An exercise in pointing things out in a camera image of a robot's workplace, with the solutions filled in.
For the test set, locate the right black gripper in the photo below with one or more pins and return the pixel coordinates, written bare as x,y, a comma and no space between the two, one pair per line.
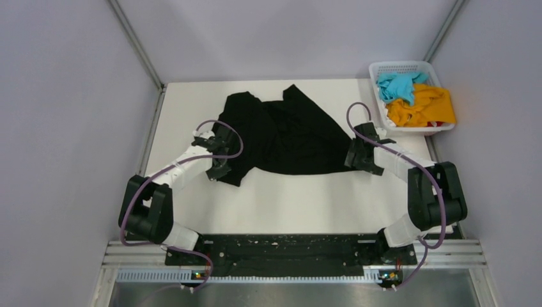
355,149

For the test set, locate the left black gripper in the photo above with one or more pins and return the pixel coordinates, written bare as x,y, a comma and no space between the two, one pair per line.
214,174

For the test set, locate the black t-shirt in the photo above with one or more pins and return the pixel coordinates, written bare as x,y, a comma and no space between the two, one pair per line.
292,136

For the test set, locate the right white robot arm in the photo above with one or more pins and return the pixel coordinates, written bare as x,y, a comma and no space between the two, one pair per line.
435,196

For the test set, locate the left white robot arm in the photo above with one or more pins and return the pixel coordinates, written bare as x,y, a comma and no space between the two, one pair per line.
147,208

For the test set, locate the light blue t-shirt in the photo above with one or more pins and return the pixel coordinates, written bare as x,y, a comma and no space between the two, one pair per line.
393,86

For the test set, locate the orange t-shirt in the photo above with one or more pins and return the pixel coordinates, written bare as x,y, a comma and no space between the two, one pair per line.
431,105

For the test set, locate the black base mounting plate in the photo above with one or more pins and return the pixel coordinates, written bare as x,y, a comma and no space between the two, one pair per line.
293,255

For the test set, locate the white plastic basket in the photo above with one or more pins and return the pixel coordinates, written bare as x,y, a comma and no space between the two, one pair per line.
375,69

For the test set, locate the white slotted cable duct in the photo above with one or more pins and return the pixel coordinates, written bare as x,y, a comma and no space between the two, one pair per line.
196,277

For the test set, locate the aluminium frame rail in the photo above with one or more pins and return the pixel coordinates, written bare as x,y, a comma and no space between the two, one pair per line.
452,254

